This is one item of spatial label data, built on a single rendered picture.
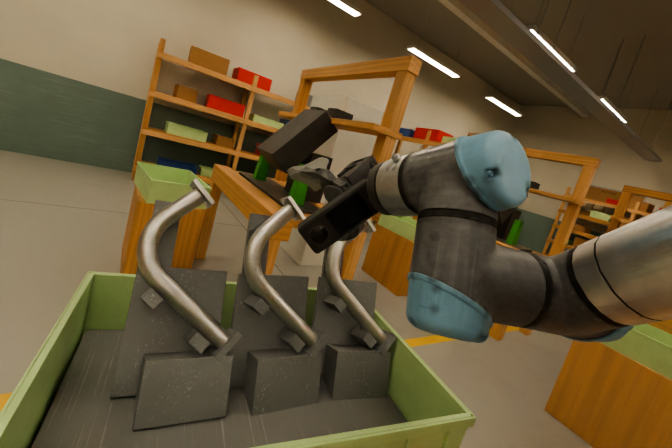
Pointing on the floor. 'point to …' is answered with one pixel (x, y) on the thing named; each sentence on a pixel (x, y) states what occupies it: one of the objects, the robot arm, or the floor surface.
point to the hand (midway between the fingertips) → (308, 208)
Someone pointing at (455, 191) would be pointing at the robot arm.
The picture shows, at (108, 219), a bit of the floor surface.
